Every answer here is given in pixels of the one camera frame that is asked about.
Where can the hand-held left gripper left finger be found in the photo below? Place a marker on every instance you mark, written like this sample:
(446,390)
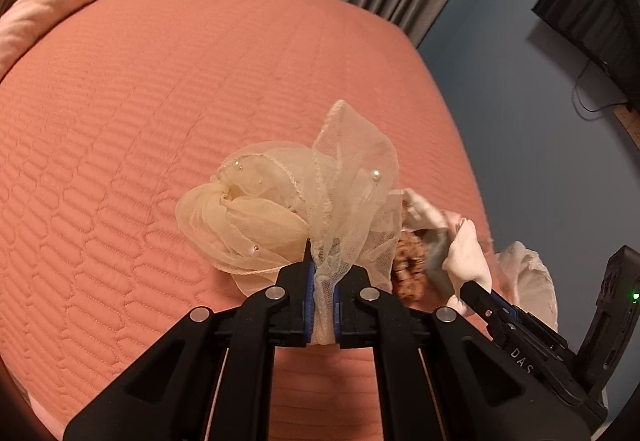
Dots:
(309,303)

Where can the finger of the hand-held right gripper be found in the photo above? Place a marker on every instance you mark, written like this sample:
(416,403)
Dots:
(487,308)

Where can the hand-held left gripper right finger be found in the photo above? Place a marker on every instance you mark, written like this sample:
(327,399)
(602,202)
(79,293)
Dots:
(338,316)

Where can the white plastic bag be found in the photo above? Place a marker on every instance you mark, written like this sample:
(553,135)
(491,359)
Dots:
(530,276)

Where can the white sock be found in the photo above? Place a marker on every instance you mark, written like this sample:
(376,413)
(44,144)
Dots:
(469,253)

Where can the cream tulle bow with pearls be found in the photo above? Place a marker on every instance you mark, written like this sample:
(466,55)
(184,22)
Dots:
(280,216)

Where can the pale pink cloth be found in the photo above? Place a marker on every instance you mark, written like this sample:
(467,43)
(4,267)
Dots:
(425,211)

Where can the brown scrunchie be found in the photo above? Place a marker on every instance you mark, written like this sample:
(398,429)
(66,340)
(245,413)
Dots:
(409,266)

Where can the orange quilted bedspread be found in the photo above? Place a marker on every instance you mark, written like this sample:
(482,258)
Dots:
(175,121)

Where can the black television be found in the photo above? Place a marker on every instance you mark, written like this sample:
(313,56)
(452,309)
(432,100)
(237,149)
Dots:
(595,6)

